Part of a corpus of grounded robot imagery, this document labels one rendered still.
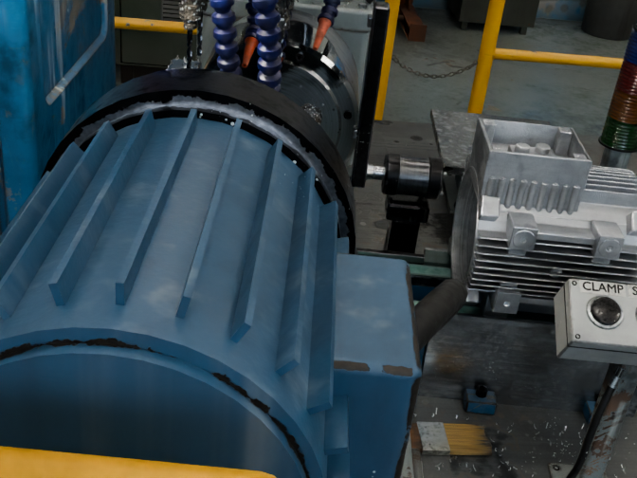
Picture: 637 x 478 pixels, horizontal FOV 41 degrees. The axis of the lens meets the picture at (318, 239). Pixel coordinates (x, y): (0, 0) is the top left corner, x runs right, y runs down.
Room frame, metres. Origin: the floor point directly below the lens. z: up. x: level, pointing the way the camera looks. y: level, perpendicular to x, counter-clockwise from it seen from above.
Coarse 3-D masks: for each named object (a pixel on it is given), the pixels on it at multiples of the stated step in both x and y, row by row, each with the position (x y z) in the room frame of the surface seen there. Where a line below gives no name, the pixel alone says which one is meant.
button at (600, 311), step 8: (592, 304) 0.72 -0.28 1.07; (600, 304) 0.72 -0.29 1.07; (608, 304) 0.72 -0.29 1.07; (616, 304) 0.72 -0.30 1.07; (592, 312) 0.71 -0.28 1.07; (600, 312) 0.71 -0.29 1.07; (608, 312) 0.71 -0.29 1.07; (616, 312) 0.71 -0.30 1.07; (600, 320) 0.70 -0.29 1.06; (608, 320) 0.70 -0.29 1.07; (616, 320) 0.71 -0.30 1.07
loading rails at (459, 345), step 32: (384, 256) 1.01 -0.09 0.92; (416, 256) 1.02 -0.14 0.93; (448, 256) 1.02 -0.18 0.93; (416, 288) 0.98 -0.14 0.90; (480, 320) 0.88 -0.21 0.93; (512, 320) 0.88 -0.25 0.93; (544, 320) 0.91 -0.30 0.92; (448, 352) 0.88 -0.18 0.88; (480, 352) 0.88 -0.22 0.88; (512, 352) 0.88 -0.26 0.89; (544, 352) 0.88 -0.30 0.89; (448, 384) 0.88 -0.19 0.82; (480, 384) 0.88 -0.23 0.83; (512, 384) 0.88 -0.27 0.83; (544, 384) 0.88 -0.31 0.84; (576, 384) 0.88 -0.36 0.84
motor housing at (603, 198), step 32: (608, 192) 0.92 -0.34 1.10; (480, 224) 0.89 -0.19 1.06; (544, 224) 0.89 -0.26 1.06; (576, 224) 0.90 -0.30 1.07; (480, 256) 0.87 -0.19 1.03; (512, 256) 0.86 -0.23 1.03; (544, 256) 0.87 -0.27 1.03; (576, 256) 0.88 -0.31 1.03; (480, 288) 0.87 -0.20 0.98; (512, 288) 0.87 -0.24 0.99; (544, 288) 0.87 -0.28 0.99
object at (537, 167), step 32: (480, 128) 0.98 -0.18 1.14; (512, 128) 1.00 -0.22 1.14; (544, 128) 1.00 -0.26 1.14; (480, 160) 0.94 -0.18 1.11; (512, 160) 0.91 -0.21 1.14; (544, 160) 0.91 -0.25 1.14; (576, 160) 0.91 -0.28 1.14; (480, 192) 0.91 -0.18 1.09; (512, 192) 0.90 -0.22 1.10; (544, 192) 0.90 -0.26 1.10; (576, 192) 0.91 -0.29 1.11
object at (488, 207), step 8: (464, 168) 1.02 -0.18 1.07; (480, 200) 0.90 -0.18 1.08; (488, 200) 0.89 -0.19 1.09; (496, 200) 0.89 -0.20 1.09; (480, 208) 0.90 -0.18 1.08; (488, 208) 0.88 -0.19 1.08; (496, 208) 0.89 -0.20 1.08; (480, 216) 0.88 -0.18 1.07; (488, 216) 0.88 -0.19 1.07; (496, 216) 0.88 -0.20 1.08; (632, 216) 0.90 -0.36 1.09; (632, 224) 0.89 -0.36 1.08; (632, 232) 0.89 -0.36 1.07; (448, 248) 1.02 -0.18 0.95; (472, 296) 0.88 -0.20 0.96; (464, 304) 0.89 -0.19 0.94; (472, 304) 0.89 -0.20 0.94
